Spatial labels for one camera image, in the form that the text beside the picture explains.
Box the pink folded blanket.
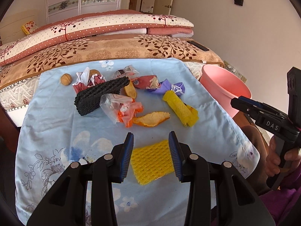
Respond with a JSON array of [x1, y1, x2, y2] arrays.
[[146, 27, 194, 38]]

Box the black foam fruit net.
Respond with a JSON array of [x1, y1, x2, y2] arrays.
[[74, 76, 130, 116]]

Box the wall power outlet strip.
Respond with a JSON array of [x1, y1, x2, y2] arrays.
[[223, 61, 247, 83]]

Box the yellow red pillow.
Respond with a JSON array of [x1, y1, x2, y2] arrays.
[[21, 21, 38, 35]]

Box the right hand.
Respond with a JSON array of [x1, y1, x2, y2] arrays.
[[265, 136, 300, 177]]

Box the purple white wrapper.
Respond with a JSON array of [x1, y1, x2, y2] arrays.
[[146, 79, 185, 96]]

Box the orange peel piece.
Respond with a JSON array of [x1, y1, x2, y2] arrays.
[[133, 111, 170, 128]]

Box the red white crumpled wrapper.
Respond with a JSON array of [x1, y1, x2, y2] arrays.
[[72, 67, 106, 94]]

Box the black wall bracket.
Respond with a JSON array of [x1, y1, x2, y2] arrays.
[[234, 0, 244, 6]]

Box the red white dotted quilt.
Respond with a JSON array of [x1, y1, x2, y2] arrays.
[[1, 10, 194, 66]]

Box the red patterned wrapper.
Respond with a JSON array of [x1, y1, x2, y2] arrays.
[[132, 75, 160, 90]]

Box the pink plastic trash bin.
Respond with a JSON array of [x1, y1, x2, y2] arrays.
[[200, 64, 252, 118]]

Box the yellow foam fruit net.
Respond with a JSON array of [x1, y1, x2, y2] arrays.
[[131, 140, 174, 186]]

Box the small orange peel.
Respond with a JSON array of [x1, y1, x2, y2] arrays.
[[124, 81, 137, 99]]

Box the light blue floral cloth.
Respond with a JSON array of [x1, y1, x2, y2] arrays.
[[15, 59, 260, 225]]

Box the walnut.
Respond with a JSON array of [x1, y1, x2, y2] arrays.
[[60, 73, 72, 86], [89, 69, 102, 79]]

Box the orange clear plastic wrapper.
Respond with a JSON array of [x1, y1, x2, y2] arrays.
[[100, 93, 143, 128]]

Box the brown leaf pattern blanket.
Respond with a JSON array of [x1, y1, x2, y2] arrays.
[[1, 34, 224, 88]]

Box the clear snack wrapper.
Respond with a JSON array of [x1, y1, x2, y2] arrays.
[[112, 65, 139, 81]]

